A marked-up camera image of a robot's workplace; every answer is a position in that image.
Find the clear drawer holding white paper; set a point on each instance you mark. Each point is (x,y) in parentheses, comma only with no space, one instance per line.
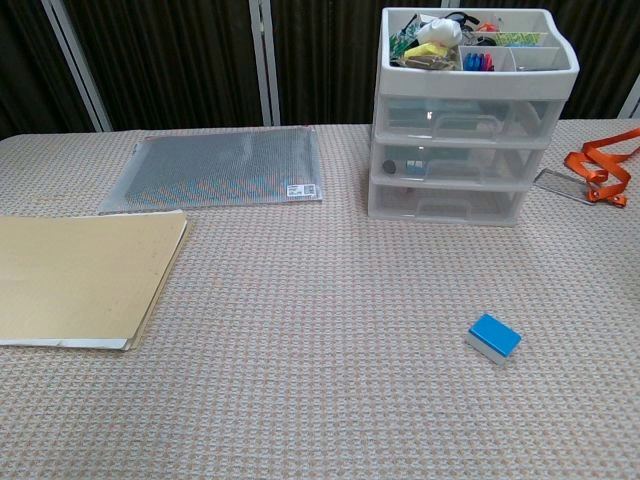
(475,202)

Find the blue white rectangular block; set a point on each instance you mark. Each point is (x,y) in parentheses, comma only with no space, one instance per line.
(495,335)

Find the clear drawer holding black disc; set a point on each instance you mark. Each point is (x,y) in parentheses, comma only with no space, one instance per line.
(460,167)

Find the translucent plastic drawer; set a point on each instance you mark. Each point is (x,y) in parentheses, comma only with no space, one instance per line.
(500,116)

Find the small black disc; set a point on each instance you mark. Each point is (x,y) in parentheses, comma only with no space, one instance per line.
(389,166)

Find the grey mesh zip pouch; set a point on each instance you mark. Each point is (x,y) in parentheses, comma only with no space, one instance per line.
(215,170)

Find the beige woven tablecloth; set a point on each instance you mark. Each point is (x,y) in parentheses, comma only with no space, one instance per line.
(320,390)

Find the small bag of clips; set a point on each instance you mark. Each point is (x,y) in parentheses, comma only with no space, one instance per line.
(427,62)

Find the yellow small item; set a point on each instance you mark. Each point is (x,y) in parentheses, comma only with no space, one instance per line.
(425,50)

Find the green printed packet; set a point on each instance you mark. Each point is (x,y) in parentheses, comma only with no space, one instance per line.
(404,37)

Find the blue and pink clips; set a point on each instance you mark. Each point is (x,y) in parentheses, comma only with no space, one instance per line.
(477,61)

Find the white crumpled wad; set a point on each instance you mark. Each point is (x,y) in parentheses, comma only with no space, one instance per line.
(440,32)

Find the manila paper folder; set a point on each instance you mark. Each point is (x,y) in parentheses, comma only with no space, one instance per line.
(80,280)

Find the clear badge holder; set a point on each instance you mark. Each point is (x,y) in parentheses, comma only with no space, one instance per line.
(560,181)

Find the black sunglasses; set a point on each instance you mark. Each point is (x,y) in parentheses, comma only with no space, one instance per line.
(460,19)

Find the red orange small item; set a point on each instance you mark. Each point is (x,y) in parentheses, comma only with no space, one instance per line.
(487,25)

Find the green patterned card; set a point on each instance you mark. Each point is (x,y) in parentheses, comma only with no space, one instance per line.
(520,39)

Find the white partition post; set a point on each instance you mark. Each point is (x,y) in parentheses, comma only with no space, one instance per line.
(80,70)
(264,60)
(631,102)

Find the white plastic drawer organizer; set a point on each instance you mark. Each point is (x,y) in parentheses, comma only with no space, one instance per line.
(475,82)

